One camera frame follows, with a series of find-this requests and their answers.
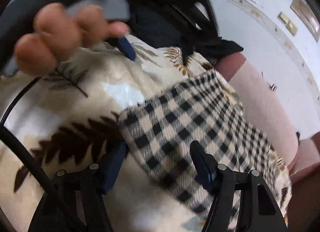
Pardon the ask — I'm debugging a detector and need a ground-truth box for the beige wall switch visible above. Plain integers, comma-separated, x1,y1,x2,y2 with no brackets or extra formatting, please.
278,12,298,36

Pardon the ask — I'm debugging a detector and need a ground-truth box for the person's left hand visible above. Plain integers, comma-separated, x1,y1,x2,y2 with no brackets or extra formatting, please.
14,3,130,77

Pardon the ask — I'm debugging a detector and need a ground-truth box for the leaf patterned cream blanket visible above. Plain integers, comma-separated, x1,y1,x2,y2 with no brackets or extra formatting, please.
5,35,292,231

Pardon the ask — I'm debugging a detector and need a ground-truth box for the black clothing pile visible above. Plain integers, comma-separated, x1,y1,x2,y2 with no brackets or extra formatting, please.
127,7,244,60

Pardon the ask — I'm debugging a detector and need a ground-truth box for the black beige checkered garment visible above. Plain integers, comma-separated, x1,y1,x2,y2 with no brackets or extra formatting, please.
117,70,276,231

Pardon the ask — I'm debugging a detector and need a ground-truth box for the black cable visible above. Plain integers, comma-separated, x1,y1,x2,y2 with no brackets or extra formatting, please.
0,77,53,193

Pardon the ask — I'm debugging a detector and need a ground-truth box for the pink bolster pillow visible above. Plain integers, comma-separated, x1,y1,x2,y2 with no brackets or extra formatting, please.
214,53,298,170

